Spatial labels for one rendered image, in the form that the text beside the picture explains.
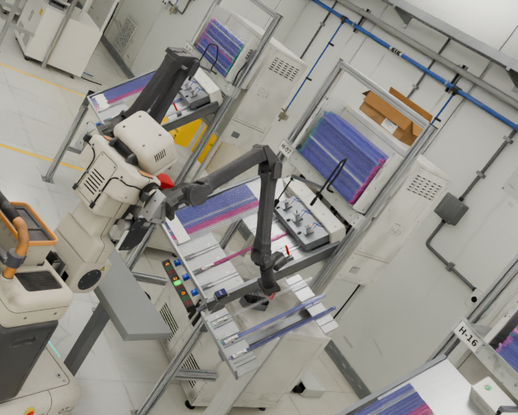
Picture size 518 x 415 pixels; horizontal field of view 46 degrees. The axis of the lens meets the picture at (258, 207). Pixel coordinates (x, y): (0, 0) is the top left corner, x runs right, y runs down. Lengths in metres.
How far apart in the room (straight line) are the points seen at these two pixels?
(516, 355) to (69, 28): 5.75
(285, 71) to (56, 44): 3.47
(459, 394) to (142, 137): 1.52
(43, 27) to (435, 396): 5.62
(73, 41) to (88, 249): 4.90
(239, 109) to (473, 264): 1.85
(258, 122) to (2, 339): 2.56
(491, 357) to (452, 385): 0.19
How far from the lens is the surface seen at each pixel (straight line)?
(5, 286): 2.11
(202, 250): 3.03
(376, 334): 4.56
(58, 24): 7.00
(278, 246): 2.99
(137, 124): 2.29
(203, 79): 4.11
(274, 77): 4.10
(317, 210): 3.04
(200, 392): 3.28
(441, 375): 2.53
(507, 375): 2.43
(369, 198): 2.87
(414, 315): 4.40
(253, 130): 4.21
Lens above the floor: 2.01
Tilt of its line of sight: 18 degrees down
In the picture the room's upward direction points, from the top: 34 degrees clockwise
